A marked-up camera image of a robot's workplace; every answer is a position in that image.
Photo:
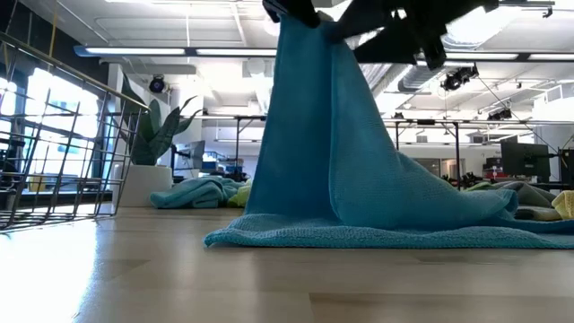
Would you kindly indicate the silver ceiling air duct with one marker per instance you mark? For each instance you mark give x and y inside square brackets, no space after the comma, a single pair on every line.
[414,78]

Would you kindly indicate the black equipment box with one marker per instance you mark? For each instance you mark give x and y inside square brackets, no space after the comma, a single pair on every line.
[567,166]

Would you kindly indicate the black computer monitor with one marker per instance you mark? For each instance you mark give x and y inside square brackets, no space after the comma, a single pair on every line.
[524,159]

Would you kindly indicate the black ceiling spotlight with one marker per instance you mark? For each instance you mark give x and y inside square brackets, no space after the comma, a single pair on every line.
[157,84]
[500,115]
[457,78]

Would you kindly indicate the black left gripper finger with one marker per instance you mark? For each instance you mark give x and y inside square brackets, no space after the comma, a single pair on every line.
[298,11]

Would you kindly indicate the snake plant in white pot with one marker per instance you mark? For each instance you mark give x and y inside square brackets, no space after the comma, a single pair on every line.
[143,185]

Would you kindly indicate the long ceiling light strip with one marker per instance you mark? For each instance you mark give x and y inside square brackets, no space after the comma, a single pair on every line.
[134,50]

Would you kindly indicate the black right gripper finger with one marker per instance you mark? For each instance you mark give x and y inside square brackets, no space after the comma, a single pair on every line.
[390,47]
[367,22]

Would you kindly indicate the grey monitor on arm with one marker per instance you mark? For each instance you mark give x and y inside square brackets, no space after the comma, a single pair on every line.
[195,152]

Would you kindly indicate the yellow microfiber towel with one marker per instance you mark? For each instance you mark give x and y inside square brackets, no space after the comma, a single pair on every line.
[565,204]

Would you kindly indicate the light blue microfiber towel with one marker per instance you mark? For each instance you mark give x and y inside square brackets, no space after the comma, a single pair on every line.
[193,194]

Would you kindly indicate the grey microfiber towel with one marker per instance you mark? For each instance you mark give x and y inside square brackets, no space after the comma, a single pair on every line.
[533,195]

